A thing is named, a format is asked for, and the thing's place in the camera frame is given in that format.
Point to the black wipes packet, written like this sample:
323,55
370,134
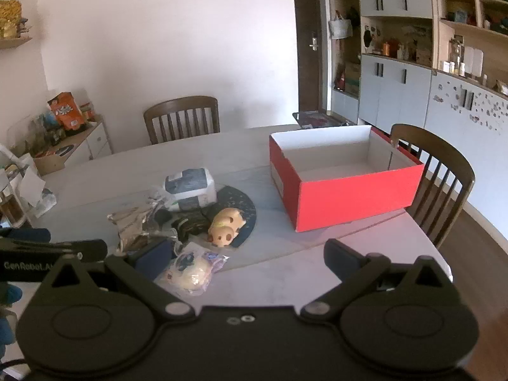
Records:
192,226

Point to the dark speckled round mat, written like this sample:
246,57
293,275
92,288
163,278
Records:
238,198

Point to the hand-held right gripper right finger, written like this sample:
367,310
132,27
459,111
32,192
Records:
341,258

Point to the white wall cabinet unit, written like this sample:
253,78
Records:
397,91

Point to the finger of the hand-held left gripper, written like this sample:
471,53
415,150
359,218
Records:
91,249
27,235

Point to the red patterned rug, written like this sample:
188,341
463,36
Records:
321,119

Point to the orange snack bag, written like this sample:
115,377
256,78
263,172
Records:
67,111

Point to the dark wooden chair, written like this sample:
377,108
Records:
180,103
456,162

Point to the red cardboard box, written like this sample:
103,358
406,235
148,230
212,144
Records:
349,202

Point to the plush toy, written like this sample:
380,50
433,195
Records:
190,274

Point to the wooden wall shelf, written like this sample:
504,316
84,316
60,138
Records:
14,41

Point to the cardboard carton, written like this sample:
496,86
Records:
352,79

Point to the brown wooden door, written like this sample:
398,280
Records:
307,79

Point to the person's left hand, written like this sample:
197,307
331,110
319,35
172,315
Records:
8,317

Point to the silver foil bag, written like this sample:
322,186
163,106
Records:
135,226

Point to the white side cabinet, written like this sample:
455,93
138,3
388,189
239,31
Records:
95,143

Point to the white marble desktop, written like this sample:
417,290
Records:
246,154

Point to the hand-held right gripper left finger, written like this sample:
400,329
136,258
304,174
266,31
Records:
156,258

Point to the grey hanging bag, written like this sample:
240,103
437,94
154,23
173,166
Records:
340,27

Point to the white and blue tissue pack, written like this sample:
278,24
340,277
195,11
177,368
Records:
190,190

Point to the tan hamster toy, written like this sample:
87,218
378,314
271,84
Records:
226,226

